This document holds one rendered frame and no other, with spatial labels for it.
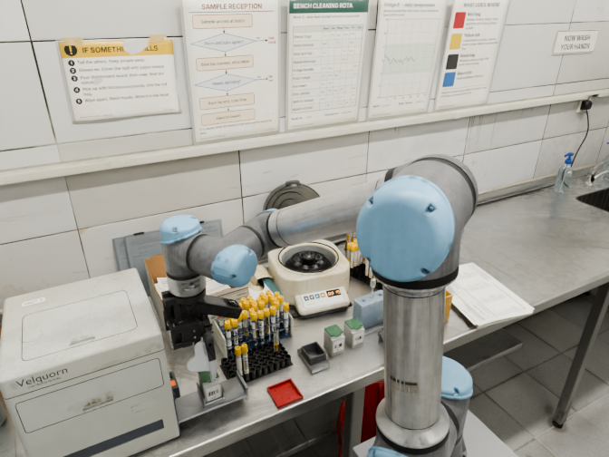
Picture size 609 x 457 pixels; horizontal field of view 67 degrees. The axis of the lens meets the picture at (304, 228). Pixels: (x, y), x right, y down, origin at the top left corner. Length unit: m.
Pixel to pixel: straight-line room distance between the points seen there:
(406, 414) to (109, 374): 0.56
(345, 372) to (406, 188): 0.79
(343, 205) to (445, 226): 0.27
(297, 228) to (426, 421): 0.38
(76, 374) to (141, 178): 0.70
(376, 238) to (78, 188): 1.07
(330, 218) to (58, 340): 0.56
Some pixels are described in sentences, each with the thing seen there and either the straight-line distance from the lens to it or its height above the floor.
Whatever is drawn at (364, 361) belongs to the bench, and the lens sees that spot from 1.30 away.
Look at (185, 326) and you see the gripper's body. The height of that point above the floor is 1.16.
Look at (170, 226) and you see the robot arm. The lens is 0.88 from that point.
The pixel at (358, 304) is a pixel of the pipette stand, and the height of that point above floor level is 0.97.
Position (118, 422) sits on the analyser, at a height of 0.99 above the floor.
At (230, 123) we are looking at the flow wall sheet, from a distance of 1.51.
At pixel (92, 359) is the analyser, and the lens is 0.96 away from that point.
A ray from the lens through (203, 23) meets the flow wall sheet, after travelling 1.43.
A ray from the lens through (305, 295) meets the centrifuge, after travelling 1.44.
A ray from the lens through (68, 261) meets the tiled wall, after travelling 1.57.
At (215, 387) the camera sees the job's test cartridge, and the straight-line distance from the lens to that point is 1.13.
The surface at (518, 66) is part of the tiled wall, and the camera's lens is 2.28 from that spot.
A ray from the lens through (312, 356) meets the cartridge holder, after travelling 1.29.
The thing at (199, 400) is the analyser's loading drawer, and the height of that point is 0.91.
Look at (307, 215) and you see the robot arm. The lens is 0.82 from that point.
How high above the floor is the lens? 1.76
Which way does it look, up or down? 27 degrees down
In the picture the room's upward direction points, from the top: straight up
